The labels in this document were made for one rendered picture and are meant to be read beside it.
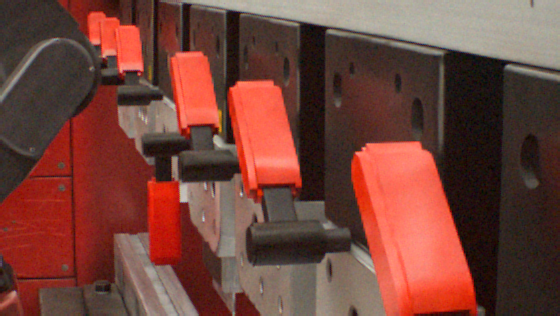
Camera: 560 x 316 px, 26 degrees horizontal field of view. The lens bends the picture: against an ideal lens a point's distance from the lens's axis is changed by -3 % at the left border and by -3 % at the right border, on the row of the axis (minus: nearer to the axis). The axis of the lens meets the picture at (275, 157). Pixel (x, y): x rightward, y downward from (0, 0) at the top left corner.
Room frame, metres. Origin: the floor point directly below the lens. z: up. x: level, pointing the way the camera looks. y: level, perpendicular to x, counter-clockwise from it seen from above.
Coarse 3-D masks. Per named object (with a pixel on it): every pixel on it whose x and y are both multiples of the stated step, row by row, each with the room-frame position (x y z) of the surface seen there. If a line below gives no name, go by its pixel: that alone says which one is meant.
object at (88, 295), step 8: (88, 288) 1.72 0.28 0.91; (112, 288) 1.73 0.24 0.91; (88, 296) 1.68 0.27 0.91; (96, 296) 1.68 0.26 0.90; (104, 296) 1.68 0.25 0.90; (112, 296) 1.68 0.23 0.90; (120, 296) 1.69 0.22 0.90; (88, 304) 1.64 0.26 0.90; (96, 304) 1.64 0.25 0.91; (104, 304) 1.64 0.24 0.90; (112, 304) 1.64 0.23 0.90; (120, 304) 1.64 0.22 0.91; (88, 312) 1.61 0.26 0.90; (96, 312) 1.60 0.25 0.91; (104, 312) 1.60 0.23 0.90; (112, 312) 1.60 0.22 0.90; (120, 312) 1.60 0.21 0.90
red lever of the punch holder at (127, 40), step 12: (120, 36) 1.11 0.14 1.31; (132, 36) 1.12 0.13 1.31; (120, 48) 1.11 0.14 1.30; (132, 48) 1.10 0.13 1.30; (120, 60) 1.09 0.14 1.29; (132, 60) 1.09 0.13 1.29; (120, 72) 1.09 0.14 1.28; (132, 72) 1.09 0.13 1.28; (132, 84) 1.07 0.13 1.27; (120, 96) 1.06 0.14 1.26; (132, 96) 1.06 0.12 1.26; (144, 96) 1.06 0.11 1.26; (156, 96) 1.07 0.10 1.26
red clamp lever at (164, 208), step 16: (144, 144) 0.86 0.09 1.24; (160, 144) 0.86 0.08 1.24; (176, 144) 0.86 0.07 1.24; (160, 160) 0.86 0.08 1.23; (160, 176) 0.86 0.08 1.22; (160, 192) 0.86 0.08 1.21; (176, 192) 0.86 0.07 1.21; (160, 208) 0.86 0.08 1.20; (176, 208) 0.86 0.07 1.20; (160, 224) 0.86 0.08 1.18; (176, 224) 0.86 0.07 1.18; (160, 240) 0.86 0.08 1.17; (176, 240) 0.86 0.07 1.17; (160, 256) 0.86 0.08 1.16; (176, 256) 0.86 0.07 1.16
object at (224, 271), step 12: (204, 240) 1.07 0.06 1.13; (204, 252) 1.07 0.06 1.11; (204, 264) 1.07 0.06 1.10; (216, 264) 1.01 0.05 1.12; (228, 264) 0.99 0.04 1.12; (216, 276) 1.01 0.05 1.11; (228, 276) 0.99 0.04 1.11; (216, 288) 1.06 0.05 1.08; (228, 288) 0.98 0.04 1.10; (240, 288) 0.99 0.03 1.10; (228, 300) 1.01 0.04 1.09
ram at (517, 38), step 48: (192, 0) 0.93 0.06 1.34; (240, 0) 0.74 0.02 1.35; (288, 0) 0.61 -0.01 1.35; (336, 0) 0.52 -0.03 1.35; (384, 0) 0.46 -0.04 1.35; (432, 0) 0.40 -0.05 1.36; (480, 0) 0.36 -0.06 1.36; (528, 0) 0.33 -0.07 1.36; (480, 48) 0.36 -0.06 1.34; (528, 48) 0.33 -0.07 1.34
